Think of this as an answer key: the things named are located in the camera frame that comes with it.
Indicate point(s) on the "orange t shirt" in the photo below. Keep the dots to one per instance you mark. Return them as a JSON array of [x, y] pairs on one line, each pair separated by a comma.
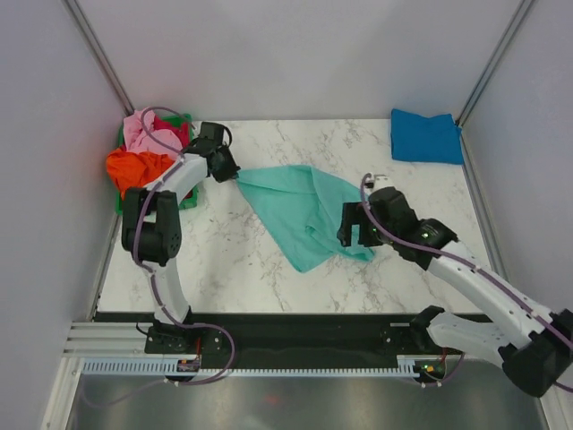
[[129, 169]]

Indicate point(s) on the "folded blue t shirt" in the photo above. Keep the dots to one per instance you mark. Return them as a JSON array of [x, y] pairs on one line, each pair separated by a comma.
[[415, 138]]

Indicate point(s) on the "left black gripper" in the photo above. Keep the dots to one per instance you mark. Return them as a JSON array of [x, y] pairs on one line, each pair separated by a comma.
[[231, 173]]

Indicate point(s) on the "teal t shirt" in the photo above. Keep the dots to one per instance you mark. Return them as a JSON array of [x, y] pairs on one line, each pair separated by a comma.
[[301, 208]]

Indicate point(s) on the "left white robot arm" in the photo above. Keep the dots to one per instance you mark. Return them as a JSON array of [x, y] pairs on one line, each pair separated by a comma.
[[152, 234]]

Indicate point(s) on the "crimson t shirt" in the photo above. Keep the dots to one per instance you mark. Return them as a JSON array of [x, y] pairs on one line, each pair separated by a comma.
[[173, 132]]

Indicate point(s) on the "pink t shirt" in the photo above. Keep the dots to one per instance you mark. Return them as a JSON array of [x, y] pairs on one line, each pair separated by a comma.
[[138, 135]]

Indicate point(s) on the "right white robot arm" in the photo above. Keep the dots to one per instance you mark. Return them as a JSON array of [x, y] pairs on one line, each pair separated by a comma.
[[529, 342]]

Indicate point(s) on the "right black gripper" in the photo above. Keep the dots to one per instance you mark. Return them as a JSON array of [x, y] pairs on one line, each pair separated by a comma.
[[354, 213]]

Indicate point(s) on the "aluminium frame rail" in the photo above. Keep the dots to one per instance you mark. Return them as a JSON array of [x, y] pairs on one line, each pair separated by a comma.
[[114, 334]]

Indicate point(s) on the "white slotted cable duct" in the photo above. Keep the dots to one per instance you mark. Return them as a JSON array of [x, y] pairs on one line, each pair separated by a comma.
[[178, 367]]

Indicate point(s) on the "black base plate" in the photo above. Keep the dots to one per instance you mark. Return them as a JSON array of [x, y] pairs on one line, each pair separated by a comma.
[[307, 340]]

